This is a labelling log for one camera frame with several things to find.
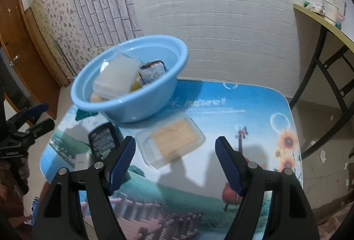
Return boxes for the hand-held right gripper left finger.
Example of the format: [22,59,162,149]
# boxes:
[32,135,137,240]

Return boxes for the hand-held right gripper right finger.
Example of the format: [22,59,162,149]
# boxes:
[215,136,320,240]

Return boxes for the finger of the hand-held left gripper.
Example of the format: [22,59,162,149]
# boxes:
[17,118,55,139]
[7,103,49,127]

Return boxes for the black bottle with white print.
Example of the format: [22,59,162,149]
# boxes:
[88,122,121,161]

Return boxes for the dark green packet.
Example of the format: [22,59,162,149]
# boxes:
[76,108,100,120]

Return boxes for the clear plastic box of sticks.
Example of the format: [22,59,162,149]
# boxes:
[135,115,206,168]

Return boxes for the light blue plastic basin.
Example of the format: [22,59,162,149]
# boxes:
[70,35,189,123]

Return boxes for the translucent white plastic box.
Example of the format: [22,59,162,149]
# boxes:
[92,56,141,98]

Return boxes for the small dark printed packet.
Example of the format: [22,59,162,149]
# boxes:
[138,61,169,84]

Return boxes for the person's left forearm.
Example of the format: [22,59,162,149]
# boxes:
[0,158,36,232]

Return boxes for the scattered paper scraps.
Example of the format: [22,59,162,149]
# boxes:
[310,115,352,188]

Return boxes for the brown wooden door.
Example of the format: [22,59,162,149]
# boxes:
[0,0,71,120]

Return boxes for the yellow cloth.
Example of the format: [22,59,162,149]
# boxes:
[130,78,143,92]

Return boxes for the yellow top desk black legs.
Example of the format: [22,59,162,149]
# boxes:
[289,3,354,160]

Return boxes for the crumpled white wrapper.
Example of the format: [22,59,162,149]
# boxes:
[307,2,325,14]

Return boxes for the white paper cup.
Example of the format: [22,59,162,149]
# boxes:
[323,0,341,24]

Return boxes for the grey dustpan with metal handle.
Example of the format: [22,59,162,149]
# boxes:
[54,39,75,77]

